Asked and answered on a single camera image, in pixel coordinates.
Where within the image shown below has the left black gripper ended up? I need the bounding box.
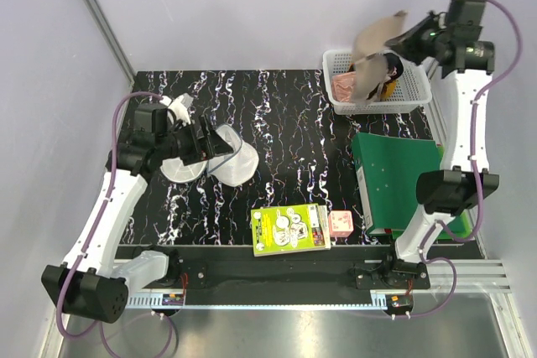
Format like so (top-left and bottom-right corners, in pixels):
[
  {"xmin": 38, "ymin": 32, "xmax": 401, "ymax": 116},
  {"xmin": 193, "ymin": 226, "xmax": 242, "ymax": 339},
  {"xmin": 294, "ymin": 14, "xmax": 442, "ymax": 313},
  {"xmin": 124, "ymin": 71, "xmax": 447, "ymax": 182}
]
[{"xmin": 157, "ymin": 113, "xmax": 233, "ymax": 165}]

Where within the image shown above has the beige bra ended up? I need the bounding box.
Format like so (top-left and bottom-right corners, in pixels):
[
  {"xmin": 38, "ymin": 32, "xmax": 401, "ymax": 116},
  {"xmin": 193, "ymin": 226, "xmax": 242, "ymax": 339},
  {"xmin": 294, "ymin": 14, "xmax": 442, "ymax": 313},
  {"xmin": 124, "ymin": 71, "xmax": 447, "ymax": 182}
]
[{"xmin": 350, "ymin": 10, "xmax": 407, "ymax": 104}]

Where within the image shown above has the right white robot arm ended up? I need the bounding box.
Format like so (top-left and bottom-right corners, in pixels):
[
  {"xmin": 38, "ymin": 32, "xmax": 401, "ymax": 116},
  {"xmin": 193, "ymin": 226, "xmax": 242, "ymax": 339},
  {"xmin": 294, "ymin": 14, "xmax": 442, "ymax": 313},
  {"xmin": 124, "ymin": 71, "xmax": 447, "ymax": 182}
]
[{"xmin": 380, "ymin": 0, "xmax": 499, "ymax": 288}]

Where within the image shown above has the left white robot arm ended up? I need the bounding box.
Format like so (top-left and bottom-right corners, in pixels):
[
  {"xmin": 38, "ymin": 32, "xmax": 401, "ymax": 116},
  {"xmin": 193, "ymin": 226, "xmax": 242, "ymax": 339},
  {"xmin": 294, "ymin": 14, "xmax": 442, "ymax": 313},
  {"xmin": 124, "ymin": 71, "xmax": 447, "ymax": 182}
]
[{"xmin": 41, "ymin": 104, "xmax": 233, "ymax": 324}]

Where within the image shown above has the black garment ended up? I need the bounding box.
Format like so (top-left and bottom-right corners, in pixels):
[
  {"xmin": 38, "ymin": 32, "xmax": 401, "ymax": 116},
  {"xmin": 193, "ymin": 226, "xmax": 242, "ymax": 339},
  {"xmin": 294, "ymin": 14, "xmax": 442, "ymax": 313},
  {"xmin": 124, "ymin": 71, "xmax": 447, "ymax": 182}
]
[{"xmin": 381, "ymin": 52, "xmax": 404, "ymax": 83}]

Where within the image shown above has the white plastic basket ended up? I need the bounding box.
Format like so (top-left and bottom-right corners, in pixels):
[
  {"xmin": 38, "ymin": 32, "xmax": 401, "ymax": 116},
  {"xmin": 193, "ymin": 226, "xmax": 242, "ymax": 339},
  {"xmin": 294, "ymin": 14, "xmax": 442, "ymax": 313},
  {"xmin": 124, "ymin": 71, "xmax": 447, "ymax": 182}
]
[{"xmin": 322, "ymin": 49, "xmax": 432, "ymax": 116}]

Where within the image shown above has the yellow garment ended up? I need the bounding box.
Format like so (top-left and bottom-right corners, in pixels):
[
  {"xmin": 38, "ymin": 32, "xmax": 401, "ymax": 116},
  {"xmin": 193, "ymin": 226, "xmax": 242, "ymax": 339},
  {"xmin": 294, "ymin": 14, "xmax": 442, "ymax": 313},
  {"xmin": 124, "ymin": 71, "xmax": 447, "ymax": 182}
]
[{"xmin": 354, "ymin": 60, "xmax": 397, "ymax": 103}]

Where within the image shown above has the pink satin garment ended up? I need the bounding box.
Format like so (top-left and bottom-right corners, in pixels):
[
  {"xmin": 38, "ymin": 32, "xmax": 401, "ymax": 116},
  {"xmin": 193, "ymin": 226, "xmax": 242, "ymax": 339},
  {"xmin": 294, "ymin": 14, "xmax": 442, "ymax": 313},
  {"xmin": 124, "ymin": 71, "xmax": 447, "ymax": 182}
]
[{"xmin": 331, "ymin": 71, "xmax": 358, "ymax": 103}]

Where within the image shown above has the black marble mat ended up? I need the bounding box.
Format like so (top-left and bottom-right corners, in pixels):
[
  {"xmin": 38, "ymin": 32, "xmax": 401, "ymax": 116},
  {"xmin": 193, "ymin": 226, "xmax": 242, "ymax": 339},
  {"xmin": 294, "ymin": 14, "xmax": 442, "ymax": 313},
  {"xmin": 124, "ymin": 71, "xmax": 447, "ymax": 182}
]
[{"xmin": 120, "ymin": 70, "xmax": 433, "ymax": 246}]

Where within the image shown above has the green illustrated book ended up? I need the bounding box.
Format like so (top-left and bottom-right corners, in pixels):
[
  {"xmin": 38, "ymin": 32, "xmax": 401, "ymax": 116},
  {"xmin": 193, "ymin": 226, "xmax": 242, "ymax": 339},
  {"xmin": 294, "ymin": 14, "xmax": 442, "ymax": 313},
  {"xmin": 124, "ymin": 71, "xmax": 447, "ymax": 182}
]
[{"xmin": 251, "ymin": 203, "xmax": 331, "ymax": 257}]

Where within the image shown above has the green binder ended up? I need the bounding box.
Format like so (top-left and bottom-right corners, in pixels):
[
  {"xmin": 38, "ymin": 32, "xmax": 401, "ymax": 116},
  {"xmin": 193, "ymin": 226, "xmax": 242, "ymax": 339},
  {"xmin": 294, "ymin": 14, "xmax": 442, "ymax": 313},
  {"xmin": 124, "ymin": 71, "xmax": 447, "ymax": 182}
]
[{"xmin": 351, "ymin": 131, "xmax": 477, "ymax": 244}]

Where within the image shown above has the pink cube box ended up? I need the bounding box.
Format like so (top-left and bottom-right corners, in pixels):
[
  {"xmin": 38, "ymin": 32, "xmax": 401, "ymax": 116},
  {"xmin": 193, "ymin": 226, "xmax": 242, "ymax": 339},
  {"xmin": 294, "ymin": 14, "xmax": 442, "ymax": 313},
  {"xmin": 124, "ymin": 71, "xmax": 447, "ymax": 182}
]
[{"xmin": 328, "ymin": 210, "xmax": 354, "ymax": 238}]

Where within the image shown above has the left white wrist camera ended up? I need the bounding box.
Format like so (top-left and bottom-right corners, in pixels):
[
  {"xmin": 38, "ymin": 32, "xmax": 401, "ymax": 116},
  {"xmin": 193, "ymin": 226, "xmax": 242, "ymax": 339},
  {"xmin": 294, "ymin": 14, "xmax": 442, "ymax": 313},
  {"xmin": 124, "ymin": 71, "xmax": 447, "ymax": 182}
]
[{"xmin": 159, "ymin": 94, "xmax": 193, "ymax": 124}]

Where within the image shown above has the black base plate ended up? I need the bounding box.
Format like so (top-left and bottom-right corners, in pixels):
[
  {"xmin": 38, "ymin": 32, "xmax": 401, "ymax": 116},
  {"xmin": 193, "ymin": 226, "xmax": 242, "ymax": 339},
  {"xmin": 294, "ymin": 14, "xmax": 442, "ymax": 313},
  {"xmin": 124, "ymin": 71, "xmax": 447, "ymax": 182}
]
[{"xmin": 112, "ymin": 244, "xmax": 433, "ymax": 307}]

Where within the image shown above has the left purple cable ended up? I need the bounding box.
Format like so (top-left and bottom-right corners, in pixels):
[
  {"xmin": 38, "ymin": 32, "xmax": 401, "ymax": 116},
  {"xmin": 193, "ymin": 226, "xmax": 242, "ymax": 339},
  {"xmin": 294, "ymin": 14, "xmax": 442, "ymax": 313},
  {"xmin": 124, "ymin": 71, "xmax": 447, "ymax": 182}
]
[{"xmin": 56, "ymin": 92, "xmax": 175, "ymax": 357}]

